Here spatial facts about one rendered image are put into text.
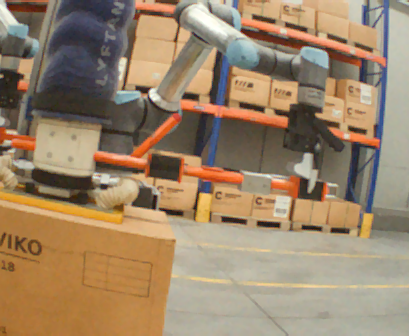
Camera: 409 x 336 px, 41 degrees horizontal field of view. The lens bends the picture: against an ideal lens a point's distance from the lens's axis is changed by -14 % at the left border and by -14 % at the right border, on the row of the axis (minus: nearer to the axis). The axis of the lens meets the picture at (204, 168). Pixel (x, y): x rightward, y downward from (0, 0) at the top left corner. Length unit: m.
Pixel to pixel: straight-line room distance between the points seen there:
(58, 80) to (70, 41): 0.10
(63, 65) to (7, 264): 0.49
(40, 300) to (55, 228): 0.19
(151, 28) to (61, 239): 7.57
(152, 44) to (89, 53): 7.35
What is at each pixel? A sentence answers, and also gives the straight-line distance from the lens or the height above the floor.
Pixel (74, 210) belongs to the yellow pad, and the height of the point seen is 0.96.
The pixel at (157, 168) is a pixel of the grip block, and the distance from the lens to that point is 1.44.
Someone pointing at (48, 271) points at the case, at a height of 0.81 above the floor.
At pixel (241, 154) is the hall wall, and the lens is 10.25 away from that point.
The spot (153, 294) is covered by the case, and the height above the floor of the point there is 0.81.
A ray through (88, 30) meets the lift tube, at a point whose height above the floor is 1.37.
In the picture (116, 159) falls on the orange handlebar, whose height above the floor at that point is 1.08.
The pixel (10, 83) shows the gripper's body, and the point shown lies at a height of 1.24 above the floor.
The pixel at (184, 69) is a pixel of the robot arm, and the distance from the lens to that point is 1.96.
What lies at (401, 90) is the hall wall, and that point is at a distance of 11.54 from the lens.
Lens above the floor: 1.16
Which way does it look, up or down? 3 degrees down
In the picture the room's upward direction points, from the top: 9 degrees clockwise
